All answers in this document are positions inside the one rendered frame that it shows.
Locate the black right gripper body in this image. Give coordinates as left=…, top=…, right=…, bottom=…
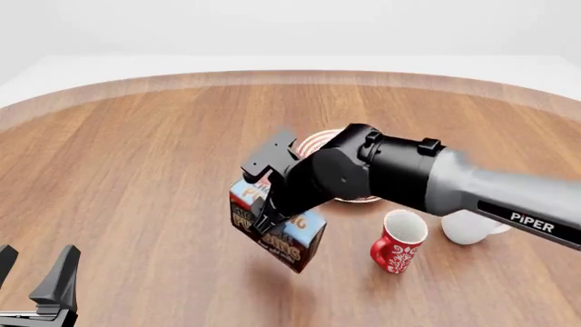
left=263, top=162, right=300, bottom=214

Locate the white plate with red rings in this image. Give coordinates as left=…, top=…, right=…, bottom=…
left=293, top=128, right=385, bottom=204

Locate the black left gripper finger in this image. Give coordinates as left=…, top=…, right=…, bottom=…
left=0, top=243, right=20, bottom=288
left=28, top=243, right=83, bottom=313

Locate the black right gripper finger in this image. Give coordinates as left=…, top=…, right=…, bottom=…
left=251, top=196, right=285, bottom=239

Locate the chocolate pudding box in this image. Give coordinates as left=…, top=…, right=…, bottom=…
left=229, top=176, right=329, bottom=275

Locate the red mug with white pattern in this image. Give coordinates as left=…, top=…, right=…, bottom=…
left=369, top=209, right=429, bottom=275

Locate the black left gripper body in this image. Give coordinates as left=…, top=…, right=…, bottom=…
left=0, top=303, right=79, bottom=327

